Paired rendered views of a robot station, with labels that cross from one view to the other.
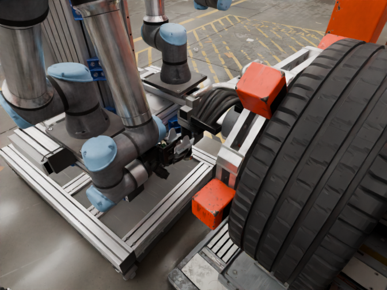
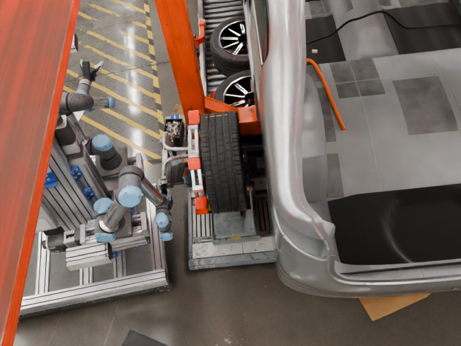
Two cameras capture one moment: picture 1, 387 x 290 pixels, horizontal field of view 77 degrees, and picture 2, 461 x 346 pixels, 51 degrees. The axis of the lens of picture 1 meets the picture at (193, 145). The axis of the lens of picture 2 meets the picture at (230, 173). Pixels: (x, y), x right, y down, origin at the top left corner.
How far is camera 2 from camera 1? 2.42 m
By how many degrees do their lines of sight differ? 29
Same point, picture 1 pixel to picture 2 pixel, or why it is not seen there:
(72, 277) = (139, 318)
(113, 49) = (149, 186)
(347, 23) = (186, 87)
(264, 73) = (194, 160)
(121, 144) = (164, 211)
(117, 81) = (153, 193)
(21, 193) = (36, 326)
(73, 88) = not seen: hidden behind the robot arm
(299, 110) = (210, 164)
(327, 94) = (213, 155)
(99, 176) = (167, 226)
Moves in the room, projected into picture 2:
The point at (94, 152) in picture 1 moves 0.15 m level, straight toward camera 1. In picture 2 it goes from (164, 220) to (188, 224)
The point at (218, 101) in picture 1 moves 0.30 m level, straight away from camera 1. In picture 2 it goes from (178, 172) to (150, 145)
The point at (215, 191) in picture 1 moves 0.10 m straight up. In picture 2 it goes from (200, 201) to (197, 193)
